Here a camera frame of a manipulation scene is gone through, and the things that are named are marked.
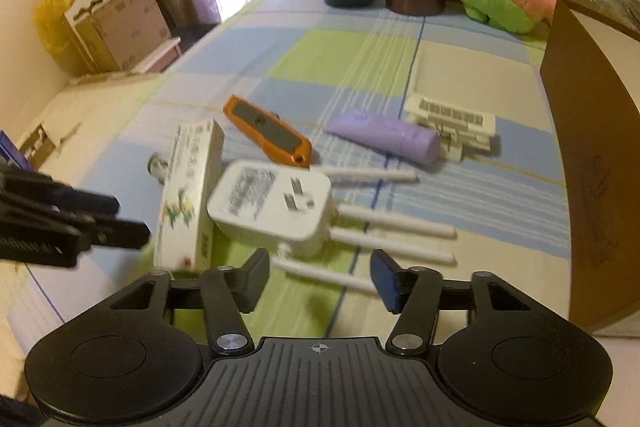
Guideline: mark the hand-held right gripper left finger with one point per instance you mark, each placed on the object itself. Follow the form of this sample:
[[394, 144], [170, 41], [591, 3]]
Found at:
[[257, 279]]

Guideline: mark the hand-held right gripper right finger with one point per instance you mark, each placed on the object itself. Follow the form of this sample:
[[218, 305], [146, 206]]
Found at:
[[385, 279]]

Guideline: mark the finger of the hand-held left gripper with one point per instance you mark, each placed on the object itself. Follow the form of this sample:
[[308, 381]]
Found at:
[[95, 204], [125, 234]]

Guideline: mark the white green medicine box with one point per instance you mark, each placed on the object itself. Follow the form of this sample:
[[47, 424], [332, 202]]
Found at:
[[185, 187]]

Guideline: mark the white wifi extender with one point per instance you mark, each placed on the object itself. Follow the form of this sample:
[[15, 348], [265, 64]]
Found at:
[[270, 202]]

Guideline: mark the purple tube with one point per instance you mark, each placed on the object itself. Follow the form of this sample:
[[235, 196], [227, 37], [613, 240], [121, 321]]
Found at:
[[390, 134]]

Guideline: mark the orange utility knife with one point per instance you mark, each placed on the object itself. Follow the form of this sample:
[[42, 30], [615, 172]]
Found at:
[[270, 132]]

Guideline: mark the cream hair clip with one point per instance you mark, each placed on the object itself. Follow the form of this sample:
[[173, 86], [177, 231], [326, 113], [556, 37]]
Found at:
[[450, 114]]

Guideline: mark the brown cardboard box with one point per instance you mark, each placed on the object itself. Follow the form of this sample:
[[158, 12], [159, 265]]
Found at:
[[590, 132]]

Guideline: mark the small glass bottle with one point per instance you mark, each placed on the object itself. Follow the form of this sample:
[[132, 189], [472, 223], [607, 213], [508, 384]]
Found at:
[[157, 166]]

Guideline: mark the beige printed sheet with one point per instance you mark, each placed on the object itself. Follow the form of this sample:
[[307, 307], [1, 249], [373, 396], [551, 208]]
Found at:
[[100, 117]]

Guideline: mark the white stool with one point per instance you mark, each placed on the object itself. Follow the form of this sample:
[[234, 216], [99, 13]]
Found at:
[[160, 52]]

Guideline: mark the yellow plastic bag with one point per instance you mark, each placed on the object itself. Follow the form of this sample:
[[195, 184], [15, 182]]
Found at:
[[50, 22]]

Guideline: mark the white scalloped carton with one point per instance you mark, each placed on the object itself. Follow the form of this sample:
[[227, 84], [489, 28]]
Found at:
[[82, 7]]

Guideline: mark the plaid blanket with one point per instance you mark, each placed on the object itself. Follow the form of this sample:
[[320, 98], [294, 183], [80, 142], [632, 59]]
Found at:
[[350, 67]]

